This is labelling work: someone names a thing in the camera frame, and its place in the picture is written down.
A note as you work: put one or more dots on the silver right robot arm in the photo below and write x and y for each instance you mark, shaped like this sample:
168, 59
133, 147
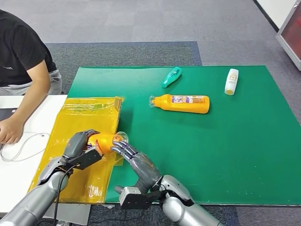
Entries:
181, 212

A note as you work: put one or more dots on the person's forearm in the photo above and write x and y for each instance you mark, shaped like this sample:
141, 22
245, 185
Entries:
28, 101

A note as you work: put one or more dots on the yellow plastic-wrapped box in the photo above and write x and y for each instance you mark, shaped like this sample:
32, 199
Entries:
82, 118

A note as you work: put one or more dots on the white plastic bottle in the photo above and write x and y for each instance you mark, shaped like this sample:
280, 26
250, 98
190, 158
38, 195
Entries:
231, 81

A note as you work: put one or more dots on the white framed red panel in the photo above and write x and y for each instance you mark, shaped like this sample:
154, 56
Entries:
293, 31

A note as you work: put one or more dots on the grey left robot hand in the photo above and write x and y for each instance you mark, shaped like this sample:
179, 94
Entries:
75, 145

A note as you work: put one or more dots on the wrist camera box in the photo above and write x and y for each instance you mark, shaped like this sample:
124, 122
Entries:
133, 199
87, 159

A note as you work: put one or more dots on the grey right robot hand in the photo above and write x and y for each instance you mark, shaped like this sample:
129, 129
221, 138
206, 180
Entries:
145, 171

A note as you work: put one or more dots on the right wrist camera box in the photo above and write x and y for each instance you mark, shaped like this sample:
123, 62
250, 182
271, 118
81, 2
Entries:
133, 199

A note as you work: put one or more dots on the grey metal plate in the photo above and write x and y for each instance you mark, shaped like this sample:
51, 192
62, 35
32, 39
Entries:
75, 213

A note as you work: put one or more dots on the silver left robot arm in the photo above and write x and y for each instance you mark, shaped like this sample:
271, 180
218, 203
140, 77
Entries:
35, 199

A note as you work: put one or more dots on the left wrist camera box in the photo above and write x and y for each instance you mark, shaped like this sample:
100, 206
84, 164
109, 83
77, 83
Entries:
87, 159

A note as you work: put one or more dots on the person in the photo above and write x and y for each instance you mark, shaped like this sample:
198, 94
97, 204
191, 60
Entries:
16, 50

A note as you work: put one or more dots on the orange bottle with clear cap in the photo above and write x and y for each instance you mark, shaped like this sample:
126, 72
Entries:
104, 142
183, 108

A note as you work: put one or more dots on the person's hand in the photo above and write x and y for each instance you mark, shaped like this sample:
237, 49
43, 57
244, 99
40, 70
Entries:
9, 131

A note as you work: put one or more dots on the green table mat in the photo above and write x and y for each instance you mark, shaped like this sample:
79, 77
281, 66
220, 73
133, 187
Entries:
211, 149

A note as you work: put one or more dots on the black flat device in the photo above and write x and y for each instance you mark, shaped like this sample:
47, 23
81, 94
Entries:
5, 114

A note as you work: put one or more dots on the teal plastic bottle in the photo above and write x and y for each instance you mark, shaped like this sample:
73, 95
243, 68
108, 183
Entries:
171, 77

